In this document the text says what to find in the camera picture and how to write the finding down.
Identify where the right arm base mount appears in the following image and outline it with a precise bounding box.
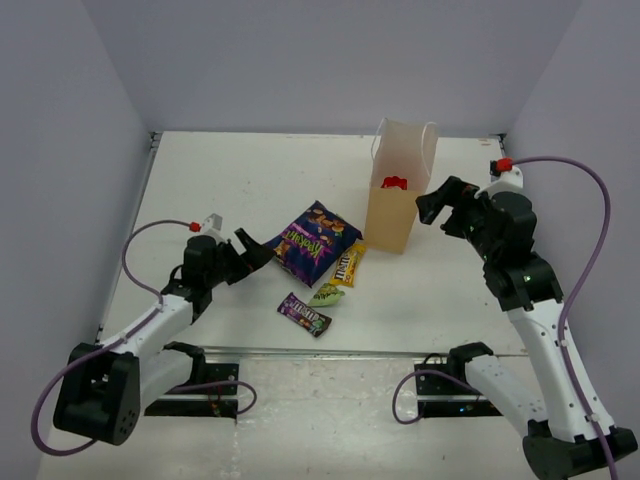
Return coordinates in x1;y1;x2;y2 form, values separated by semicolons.
391;342;501;425

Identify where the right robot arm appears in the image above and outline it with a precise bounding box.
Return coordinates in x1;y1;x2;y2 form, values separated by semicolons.
416;177;638;479

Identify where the brown paper bag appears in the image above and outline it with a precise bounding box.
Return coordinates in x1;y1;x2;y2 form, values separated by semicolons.
364;118;439;254

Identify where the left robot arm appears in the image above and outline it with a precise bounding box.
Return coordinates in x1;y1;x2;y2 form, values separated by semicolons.
53;229;274;445

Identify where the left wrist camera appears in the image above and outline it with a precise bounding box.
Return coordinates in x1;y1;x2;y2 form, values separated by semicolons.
199;213;223;242

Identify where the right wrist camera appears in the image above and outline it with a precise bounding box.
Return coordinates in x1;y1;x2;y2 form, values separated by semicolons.
474;157;524;199

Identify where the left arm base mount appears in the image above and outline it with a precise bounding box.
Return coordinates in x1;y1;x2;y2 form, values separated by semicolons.
144;342;257;421

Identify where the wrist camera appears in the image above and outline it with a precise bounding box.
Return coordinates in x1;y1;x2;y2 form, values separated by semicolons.
474;157;524;199
199;213;223;242

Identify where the yellow M&M's packet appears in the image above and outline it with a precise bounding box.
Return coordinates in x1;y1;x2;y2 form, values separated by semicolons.
329;242;367;288

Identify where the green snack packet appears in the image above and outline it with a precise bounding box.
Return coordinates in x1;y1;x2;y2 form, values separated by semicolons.
307;283;345;308

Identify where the blue purple snack bag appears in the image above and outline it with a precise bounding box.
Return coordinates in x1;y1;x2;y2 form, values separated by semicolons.
264;200;363;287

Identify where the red fruit snack bag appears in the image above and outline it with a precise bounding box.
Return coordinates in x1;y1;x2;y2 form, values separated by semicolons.
381;176;408;191

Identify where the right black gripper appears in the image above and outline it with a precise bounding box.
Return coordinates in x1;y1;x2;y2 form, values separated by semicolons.
416;175;499;264

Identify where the purple M&M's packet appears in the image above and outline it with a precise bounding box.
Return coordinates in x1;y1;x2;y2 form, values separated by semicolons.
277;293;332;338

